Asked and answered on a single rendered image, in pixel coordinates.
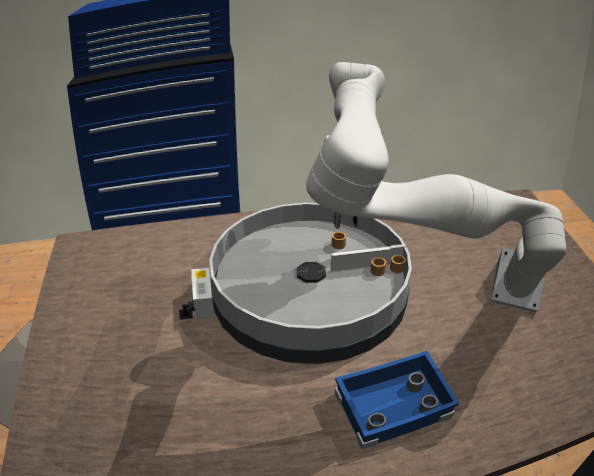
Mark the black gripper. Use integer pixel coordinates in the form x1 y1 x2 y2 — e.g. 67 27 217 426
324 135 360 229

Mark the blue crate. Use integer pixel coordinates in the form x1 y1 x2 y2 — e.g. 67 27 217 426
335 351 459 450

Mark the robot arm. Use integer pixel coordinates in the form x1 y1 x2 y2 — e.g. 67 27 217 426
306 62 566 298

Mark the grey metal ring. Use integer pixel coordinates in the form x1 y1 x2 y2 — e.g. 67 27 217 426
407 372 425 392
367 413 386 431
419 395 438 413

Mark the bronze bushing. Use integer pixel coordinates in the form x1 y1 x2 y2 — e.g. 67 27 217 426
390 255 405 273
331 232 346 249
370 257 386 276

